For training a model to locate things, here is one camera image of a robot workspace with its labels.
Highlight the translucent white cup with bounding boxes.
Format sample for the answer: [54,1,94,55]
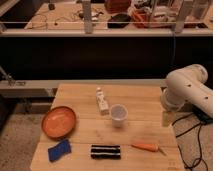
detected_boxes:
[110,104,128,128]

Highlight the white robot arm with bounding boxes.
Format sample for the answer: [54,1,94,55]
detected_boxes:
[161,64,213,118]

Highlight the white small bottle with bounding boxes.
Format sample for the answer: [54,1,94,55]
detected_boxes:
[96,87,109,115]

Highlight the orange round plate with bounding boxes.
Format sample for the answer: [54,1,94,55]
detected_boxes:
[41,106,76,138]

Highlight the black bowl on shelf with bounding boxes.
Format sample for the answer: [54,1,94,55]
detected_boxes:
[107,13,131,28]

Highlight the black white striped block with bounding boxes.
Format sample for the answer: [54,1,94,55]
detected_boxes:
[90,145,121,159]

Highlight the blue sponge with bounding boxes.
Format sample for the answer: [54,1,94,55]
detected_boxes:
[48,139,71,162]

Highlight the orange toy carrot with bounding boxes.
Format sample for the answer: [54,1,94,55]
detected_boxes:
[132,143,165,155]

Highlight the white vertical post left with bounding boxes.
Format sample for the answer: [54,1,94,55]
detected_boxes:
[82,0,93,34]

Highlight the white vertical post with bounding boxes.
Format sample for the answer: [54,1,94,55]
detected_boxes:
[82,0,93,34]
[174,0,192,33]

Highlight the white vertical post right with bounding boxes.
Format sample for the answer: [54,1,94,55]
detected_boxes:
[174,0,192,33]

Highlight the black floor cable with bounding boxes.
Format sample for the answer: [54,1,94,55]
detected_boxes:
[172,112,213,171]

